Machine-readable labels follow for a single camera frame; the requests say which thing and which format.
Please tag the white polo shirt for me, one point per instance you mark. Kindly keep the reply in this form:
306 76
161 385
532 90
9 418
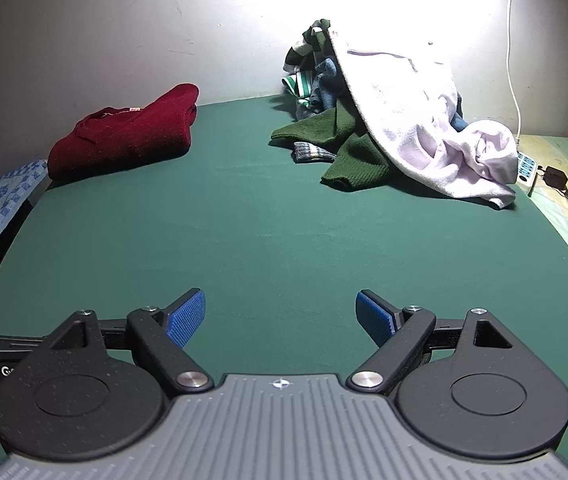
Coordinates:
404 110

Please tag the dark red sweater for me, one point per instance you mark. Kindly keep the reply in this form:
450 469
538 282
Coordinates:
124 135

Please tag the pile of green clothes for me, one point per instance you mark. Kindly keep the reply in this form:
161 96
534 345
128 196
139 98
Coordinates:
349 145

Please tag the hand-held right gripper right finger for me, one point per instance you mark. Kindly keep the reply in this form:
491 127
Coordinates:
376 317

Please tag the light blue knit garment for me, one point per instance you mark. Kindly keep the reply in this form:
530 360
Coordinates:
329 85

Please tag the dark green white striped shirt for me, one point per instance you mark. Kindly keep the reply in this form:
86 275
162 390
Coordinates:
309 40

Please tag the white power strip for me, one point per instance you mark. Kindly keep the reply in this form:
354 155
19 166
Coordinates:
526 170

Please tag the grey plaid garment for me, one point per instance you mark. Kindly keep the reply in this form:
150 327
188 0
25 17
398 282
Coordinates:
311 153

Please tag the bright green white striped garment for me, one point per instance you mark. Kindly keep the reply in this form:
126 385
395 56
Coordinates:
296 90

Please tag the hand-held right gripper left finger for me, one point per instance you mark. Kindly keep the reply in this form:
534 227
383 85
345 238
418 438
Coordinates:
186 317

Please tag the blue fabric garment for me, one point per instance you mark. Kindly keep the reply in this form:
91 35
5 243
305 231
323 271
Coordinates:
459 121

